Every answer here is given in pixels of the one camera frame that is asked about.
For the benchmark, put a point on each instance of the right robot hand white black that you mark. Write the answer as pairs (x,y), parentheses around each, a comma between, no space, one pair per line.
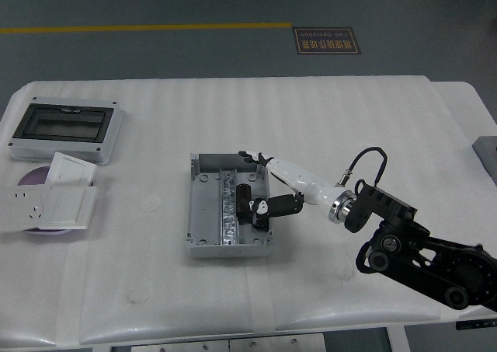
(306,185)

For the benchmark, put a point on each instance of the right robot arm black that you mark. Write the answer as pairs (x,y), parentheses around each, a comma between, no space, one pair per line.
(388,210)

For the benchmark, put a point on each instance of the open grey junction box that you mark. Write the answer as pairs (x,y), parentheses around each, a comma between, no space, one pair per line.
(206,208)

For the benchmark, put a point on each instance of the grey distribution box dark window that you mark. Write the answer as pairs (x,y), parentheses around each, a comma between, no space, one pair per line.
(58,124)

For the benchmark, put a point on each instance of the white foam mat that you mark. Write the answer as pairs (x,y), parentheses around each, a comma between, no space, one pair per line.
(349,126)

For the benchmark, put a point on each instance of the white table leg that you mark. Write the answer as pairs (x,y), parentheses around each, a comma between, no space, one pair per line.
(395,340)

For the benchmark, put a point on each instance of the grey flat block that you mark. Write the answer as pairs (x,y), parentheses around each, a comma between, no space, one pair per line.
(487,146)

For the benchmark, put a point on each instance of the grey metal crossbar plate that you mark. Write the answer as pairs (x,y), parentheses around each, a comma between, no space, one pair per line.
(194,345)

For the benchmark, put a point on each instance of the black table control panel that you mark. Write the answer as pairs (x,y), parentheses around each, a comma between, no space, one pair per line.
(477,325)

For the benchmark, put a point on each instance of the white tape strip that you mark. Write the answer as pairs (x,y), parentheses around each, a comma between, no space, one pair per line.
(71,297)

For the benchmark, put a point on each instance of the purple round plate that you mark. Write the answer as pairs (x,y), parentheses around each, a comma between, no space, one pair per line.
(35,177)

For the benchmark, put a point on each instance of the white socket panel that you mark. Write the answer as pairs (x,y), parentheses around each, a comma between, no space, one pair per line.
(23,208)

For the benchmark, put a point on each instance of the metal mounting rail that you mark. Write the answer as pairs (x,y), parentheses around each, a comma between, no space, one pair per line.
(227,229)

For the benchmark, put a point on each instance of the white switch panel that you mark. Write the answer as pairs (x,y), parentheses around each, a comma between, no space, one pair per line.
(71,169)
(66,208)

